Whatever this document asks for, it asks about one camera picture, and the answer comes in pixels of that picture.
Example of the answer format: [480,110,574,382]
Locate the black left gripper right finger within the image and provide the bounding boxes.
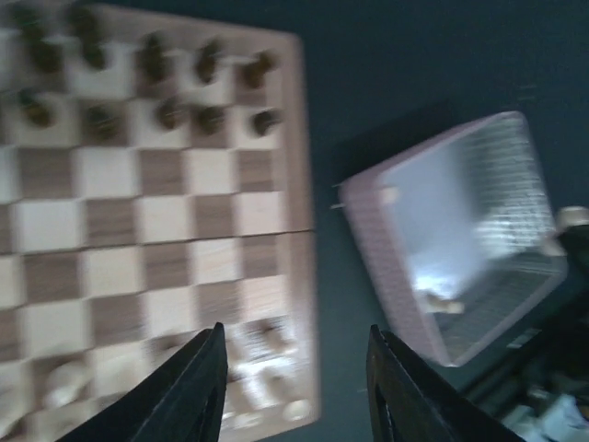
[366,324,520,442]

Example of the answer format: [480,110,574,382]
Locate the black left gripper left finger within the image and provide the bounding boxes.
[61,322,228,442]

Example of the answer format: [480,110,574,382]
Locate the light piece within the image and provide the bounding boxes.
[43,362,89,408]
[282,399,311,422]

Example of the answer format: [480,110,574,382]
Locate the pink plastic tray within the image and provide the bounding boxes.
[339,111,568,366]

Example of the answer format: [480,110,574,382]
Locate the wooden chessboard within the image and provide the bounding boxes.
[1,1,319,441]

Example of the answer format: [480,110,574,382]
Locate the dark pawn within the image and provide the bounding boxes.
[250,109,282,137]
[192,106,225,135]
[86,105,120,141]
[155,96,184,131]
[17,88,54,128]

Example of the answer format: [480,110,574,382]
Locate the dark rook far right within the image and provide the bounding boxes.
[240,51,278,89]

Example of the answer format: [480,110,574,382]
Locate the dark knight right side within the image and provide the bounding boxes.
[193,37,225,85]

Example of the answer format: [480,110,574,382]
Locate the dark bishop right side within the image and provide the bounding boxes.
[137,31,172,87]

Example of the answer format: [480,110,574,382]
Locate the dark queen back row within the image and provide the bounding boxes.
[7,1,63,74]

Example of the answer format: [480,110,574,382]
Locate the dark king back row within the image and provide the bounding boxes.
[64,3,107,71]

